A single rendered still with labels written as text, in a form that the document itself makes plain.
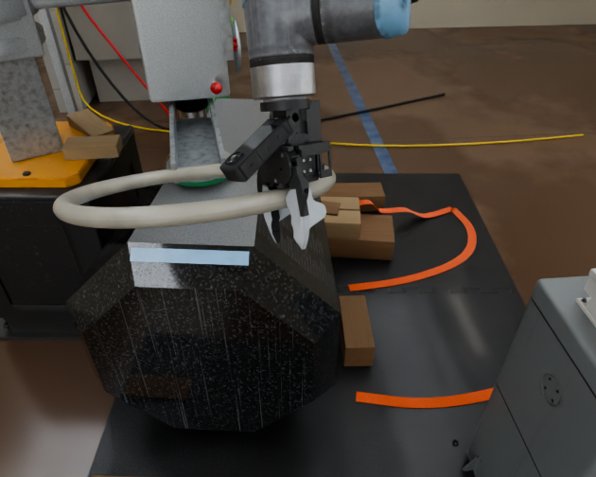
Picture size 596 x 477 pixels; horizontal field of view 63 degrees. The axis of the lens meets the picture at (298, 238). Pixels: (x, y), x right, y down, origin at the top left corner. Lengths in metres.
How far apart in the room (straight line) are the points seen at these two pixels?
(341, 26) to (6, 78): 1.54
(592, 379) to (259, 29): 0.97
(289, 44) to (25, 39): 1.41
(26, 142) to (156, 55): 0.88
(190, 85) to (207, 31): 0.15
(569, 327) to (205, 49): 1.12
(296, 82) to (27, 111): 1.53
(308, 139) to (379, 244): 1.86
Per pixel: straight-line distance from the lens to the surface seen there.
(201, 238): 1.38
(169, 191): 1.60
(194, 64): 1.40
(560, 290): 1.37
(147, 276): 1.39
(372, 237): 2.57
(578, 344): 1.27
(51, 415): 2.21
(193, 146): 1.29
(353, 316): 2.14
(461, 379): 2.18
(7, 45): 1.96
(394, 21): 0.68
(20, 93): 2.07
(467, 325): 2.39
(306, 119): 0.72
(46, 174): 2.02
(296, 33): 0.69
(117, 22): 4.39
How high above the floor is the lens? 1.69
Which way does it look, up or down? 38 degrees down
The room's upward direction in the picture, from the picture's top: straight up
